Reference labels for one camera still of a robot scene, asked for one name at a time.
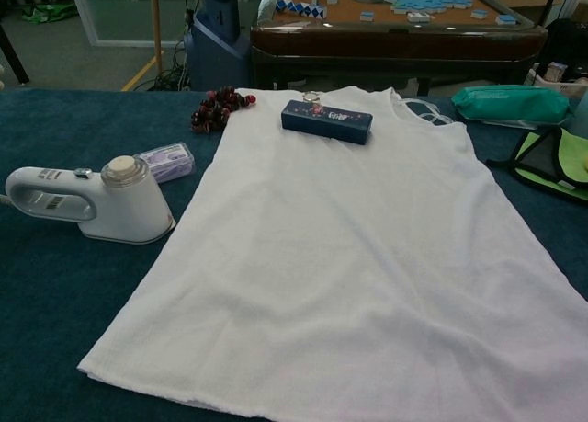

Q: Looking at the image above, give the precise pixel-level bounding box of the black tripod leg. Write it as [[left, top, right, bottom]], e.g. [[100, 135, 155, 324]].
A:
[[0, 24, 31, 86]]

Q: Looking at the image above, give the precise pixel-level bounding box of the blue white snake puzzle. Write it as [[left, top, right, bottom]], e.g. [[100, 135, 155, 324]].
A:
[[274, 0, 328, 20]]

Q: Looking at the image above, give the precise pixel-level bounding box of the wooden pole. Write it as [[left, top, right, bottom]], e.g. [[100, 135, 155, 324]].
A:
[[153, 0, 164, 70]]

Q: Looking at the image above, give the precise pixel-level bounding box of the white handheld garment steamer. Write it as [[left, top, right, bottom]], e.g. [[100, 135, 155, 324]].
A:
[[5, 155, 178, 246]]

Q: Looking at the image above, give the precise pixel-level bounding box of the green wet wipes pack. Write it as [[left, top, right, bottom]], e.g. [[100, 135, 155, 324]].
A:
[[450, 85, 571, 130]]

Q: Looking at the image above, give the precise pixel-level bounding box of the green cloth with black trim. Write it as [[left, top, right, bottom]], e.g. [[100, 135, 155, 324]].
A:
[[485, 126, 588, 206]]

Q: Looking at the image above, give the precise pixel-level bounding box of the white sleeveless shirt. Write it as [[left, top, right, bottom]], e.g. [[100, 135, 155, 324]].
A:
[[76, 85, 588, 422]]

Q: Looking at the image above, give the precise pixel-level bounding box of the black bag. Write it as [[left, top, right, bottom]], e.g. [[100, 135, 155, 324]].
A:
[[536, 18, 588, 76]]

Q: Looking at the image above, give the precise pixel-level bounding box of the dark teal table cover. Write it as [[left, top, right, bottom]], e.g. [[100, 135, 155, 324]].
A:
[[0, 88, 588, 422]]

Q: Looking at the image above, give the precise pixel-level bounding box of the small clear plastic case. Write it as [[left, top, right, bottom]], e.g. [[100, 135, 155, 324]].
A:
[[132, 141, 197, 185]]

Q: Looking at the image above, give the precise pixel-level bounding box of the dark blue printed box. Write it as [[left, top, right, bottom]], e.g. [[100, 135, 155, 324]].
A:
[[280, 98, 374, 146]]

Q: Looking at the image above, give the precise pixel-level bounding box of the bunch of red grapes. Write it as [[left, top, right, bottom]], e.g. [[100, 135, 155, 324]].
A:
[[190, 85, 258, 136]]

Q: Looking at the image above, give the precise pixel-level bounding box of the brown mahjong table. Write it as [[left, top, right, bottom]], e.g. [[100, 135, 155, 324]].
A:
[[250, 0, 548, 97]]

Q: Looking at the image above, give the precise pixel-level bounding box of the green bag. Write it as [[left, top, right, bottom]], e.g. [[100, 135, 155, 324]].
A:
[[17, 4, 77, 26]]

